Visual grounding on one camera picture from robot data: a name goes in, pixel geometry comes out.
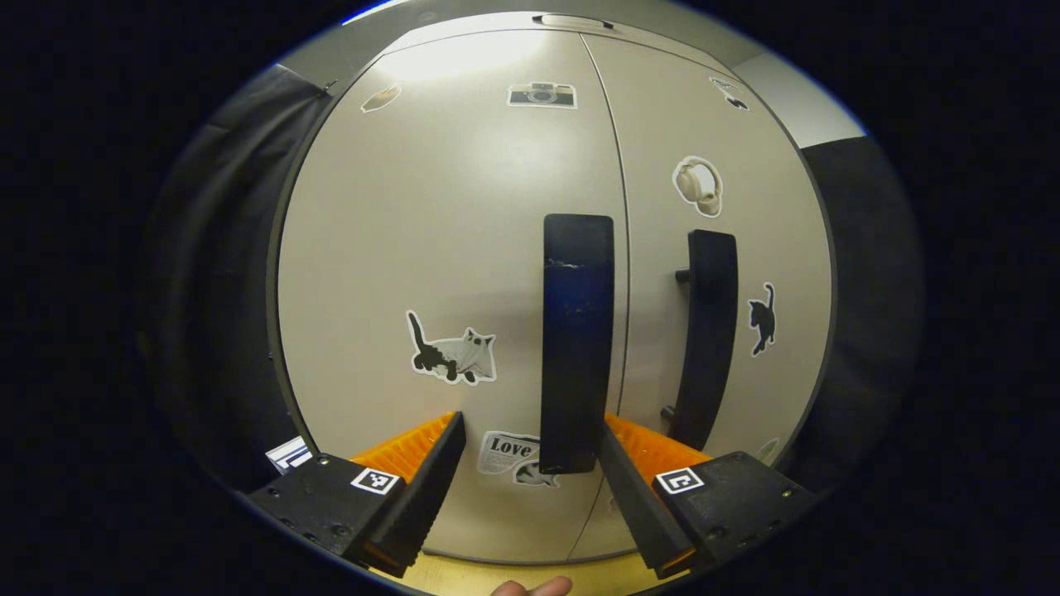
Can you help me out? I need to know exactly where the black door handle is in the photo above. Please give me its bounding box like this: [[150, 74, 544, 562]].
[[540, 214, 615, 475], [660, 229, 740, 452]]

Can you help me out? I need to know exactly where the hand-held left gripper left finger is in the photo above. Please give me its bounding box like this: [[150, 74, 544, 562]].
[[240, 411, 466, 579]]

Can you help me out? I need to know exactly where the black right door handle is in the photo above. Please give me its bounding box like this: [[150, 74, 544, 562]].
[[660, 229, 740, 452]]

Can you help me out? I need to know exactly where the white cabinet drawer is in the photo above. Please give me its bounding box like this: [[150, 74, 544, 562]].
[[385, 10, 738, 75]]

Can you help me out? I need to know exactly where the black left door handle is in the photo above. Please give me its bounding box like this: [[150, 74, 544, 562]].
[[540, 214, 615, 475]]

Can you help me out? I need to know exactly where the black drawer handle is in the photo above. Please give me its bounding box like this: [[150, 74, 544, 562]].
[[532, 13, 615, 31]]

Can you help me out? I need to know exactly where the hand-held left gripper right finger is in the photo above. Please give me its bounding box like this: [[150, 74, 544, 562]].
[[598, 412, 817, 580]]

